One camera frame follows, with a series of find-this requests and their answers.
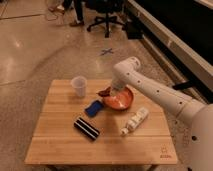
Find dark red pepper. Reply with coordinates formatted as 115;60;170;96
97;87;111;97

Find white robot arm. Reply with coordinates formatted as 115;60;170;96
111;57;213;171

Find orange ceramic bowl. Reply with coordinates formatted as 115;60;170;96
101;87;134;110

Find blue sponge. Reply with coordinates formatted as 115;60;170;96
85;100;104;117

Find white plastic bottle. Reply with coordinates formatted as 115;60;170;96
121;107;149;136

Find black white striped box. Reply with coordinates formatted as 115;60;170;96
74;117;100;141

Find wooden table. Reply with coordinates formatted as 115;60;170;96
25;80;178;165

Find black office chair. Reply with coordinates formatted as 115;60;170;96
85;0;124;38

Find person's legs and shoes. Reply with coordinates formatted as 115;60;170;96
49;0;84;27

